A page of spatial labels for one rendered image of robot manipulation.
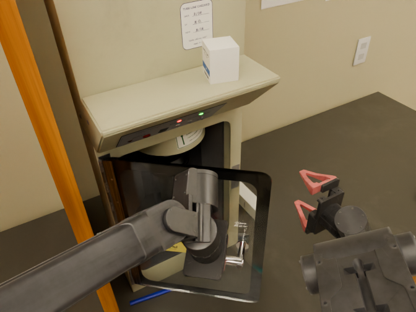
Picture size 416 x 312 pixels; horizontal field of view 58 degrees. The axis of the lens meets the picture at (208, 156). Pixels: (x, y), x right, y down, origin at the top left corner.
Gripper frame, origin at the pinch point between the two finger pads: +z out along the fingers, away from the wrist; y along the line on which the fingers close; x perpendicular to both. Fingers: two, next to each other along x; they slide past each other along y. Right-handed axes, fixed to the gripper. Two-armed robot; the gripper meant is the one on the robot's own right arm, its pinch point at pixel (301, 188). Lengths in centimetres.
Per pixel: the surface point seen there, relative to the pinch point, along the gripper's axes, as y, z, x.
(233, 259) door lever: 0.6, -8.7, 24.2
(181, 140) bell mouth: 14.0, 14.1, 22.8
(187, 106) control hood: 30.5, 0.7, 27.0
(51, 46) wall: 24, 55, 39
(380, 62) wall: -14, 55, -95
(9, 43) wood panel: 44, 3, 48
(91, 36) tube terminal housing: 40, 12, 37
